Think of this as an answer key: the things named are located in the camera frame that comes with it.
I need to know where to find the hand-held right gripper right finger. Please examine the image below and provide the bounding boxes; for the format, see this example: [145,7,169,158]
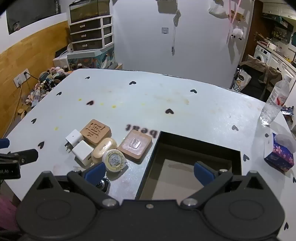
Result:
[180,162,272,209]

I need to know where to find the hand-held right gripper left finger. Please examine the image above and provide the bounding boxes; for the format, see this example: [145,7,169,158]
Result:
[30,162,119,210]

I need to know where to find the black smartwatch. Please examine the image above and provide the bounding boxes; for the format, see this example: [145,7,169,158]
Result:
[94,177,110,194]

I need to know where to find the white cube charger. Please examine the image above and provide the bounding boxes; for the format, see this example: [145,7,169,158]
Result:
[72,140,95,167]

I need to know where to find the beige earbud case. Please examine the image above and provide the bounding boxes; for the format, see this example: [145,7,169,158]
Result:
[91,137,118,165]

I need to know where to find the white pronged charger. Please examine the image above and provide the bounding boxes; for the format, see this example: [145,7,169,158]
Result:
[65,130,84,153]

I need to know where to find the black box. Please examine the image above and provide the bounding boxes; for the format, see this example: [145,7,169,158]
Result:
[135,131,242,201]

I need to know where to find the carved wooden block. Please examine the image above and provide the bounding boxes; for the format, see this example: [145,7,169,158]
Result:
[80,119,111,146]

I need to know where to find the wooden block with clear insert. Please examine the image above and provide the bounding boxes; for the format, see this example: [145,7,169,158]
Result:
[117,129,153,164]

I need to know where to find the pink cloth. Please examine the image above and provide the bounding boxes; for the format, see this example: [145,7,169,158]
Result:
[0,197,17,231]

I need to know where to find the purple flowered tissue box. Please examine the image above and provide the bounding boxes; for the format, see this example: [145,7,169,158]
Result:
[264,133,296,172]

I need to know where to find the pile of plush toys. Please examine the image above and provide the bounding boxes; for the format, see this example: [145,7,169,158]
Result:
[24,67,73,107]

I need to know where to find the clear plastic water bottle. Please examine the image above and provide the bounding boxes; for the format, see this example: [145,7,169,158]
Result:
[259,75,292,126]

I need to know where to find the white cartoon shopping bag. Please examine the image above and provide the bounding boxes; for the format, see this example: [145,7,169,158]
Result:
[231,67,251,93]

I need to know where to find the purple snack wrapper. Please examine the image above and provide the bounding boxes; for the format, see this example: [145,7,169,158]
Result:
[280,105,296,116]

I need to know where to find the chair with brown jacket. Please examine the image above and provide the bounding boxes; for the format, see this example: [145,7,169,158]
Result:
[239,54,282,100]

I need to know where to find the white washing machine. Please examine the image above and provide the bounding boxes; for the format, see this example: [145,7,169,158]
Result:
[253,44,272,64]

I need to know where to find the white drawer cabinet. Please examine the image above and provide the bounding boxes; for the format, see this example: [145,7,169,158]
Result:
[69,14,114,52]

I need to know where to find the kitchen counter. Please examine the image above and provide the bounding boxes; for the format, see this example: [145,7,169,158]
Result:
[254,39,296,78]

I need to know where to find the white sheep plush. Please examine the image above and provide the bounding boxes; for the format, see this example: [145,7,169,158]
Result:
[230,28,244,41]

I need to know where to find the brown door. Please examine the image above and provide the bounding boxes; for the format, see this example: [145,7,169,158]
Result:
[242,0,263,63]

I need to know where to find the pink ribbon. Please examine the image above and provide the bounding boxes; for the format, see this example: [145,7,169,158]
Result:
[227,0,241,42]

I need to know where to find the glass fish tank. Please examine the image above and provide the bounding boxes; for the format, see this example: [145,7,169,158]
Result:
[69,0,111,24]

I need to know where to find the white wall outlet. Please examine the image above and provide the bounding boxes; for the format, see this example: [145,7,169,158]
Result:
[13,68,30,88]

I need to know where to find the black wall screen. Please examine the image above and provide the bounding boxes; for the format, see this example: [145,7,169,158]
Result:
[6,0,62,35]

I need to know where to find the hanging cord ornament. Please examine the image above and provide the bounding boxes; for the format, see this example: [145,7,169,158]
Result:
[172,9,181,56]

